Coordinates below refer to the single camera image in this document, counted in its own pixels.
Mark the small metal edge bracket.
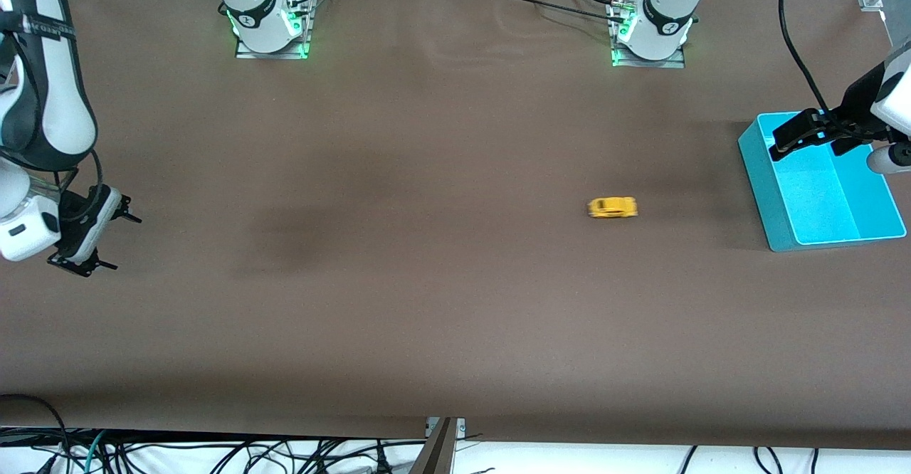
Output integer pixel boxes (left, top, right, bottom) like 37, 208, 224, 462
425, 417, 467, 438

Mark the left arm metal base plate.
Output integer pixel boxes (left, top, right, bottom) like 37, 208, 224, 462
610, 1, 688, 70

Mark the cyan plastic bin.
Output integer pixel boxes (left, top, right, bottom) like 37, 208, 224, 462
737, 111, 908, 253

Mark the teal floor cable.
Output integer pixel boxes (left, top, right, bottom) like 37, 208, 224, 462
84, 430, 109, 474

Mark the metal table post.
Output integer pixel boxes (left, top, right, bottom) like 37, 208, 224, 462
407, 417, 460, 474

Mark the yellow beetle toy car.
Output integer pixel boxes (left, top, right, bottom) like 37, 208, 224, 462
588, 197, 639, 219

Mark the brown table cover sheet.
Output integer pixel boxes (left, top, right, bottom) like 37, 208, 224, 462
0, 0, 911, 451

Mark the black looped floor cable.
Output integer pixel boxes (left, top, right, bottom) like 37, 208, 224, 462
0, 394, 72, 474

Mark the long black base cable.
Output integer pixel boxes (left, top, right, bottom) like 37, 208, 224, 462
484, 0, 631, 26

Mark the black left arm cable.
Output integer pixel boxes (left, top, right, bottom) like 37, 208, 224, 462
779, 0, 883, 140

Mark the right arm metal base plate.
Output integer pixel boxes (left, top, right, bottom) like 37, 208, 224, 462
234, 0, 315, 60

